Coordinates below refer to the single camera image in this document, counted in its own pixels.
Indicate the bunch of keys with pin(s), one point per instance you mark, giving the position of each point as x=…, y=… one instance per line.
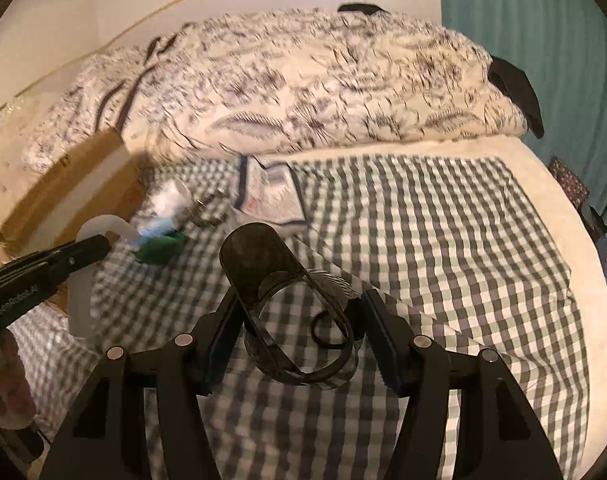
x=208, y=209

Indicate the grey checkered blanket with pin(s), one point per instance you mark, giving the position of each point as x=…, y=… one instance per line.
x=433, y=240

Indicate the white hand-held fan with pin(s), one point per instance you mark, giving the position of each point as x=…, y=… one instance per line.
x=83, y=305

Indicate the brown cardboard box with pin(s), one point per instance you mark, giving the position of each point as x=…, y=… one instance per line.
x=83, y=180

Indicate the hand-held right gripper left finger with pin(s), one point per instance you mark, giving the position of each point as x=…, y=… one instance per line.
x=222, y=347

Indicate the floral fabric bag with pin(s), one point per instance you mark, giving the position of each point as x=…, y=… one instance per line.
x=568, y=180

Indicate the white tissue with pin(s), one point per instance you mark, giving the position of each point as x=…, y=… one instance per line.
x=166, y=199

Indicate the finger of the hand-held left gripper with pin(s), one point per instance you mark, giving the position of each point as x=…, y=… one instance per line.
x=73, y=255

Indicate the printed plastic packet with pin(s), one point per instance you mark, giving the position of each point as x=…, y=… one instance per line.
x=268, y=192

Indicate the floral print duvet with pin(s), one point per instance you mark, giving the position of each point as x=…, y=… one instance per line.
x=308, y=85

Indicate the dark bag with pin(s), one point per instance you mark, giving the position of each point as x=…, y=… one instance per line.
x=593, y=220

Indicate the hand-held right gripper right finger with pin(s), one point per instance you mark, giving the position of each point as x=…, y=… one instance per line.
x=383, y=342

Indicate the dark transparent cup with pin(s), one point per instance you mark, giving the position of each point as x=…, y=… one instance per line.
x=256, y=255

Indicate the teal curtain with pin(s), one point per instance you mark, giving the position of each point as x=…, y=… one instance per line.
x=533, y=35

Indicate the person's left hand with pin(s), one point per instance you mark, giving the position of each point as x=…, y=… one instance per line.
x=6, y=390

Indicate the small green item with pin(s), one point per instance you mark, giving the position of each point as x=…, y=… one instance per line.
x=158, y=250

